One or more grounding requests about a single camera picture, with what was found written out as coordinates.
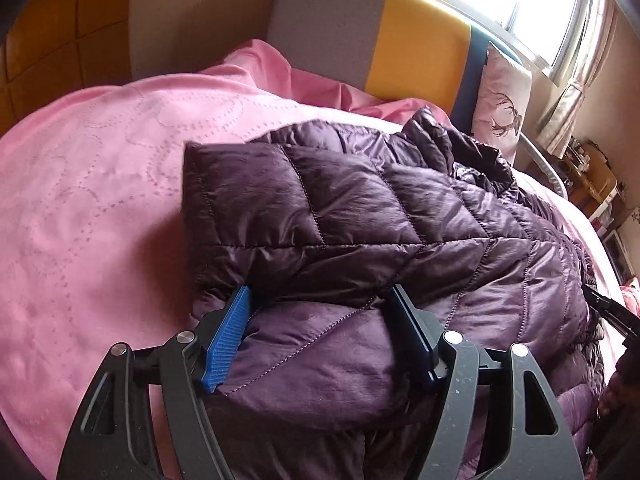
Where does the cluttered wooden desk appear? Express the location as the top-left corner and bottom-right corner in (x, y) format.
(560, 137), (623, 213)

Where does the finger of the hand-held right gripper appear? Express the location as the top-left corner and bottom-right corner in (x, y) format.
(582, 285), (640, 343)

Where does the pink star print curtain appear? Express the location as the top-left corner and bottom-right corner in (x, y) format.
(537, 0), (621, 158)

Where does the grey yellow blue headboard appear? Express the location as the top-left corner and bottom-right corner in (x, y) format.
(266, 0), (526, 126)

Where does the wooden wardrobe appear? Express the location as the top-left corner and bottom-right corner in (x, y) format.
(0, 0), (133, 136)

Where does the grey bed rail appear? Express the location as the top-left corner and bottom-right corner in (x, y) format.
(517, 132), (570, 196)

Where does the purple puffer jacket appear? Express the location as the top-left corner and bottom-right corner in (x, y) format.
(181, 106), (613, 480)

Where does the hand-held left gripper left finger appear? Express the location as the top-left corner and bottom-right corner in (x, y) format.
(56, 285), (251, 480)

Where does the pink deer print pillow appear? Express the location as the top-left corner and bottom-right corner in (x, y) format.
(470, 42), (533, 166)

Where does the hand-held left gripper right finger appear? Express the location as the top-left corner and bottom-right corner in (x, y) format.
(389, 285), (586, 480)

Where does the pink dotted blanket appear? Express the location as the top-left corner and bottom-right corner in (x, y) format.
(0, 39), (631, 480)

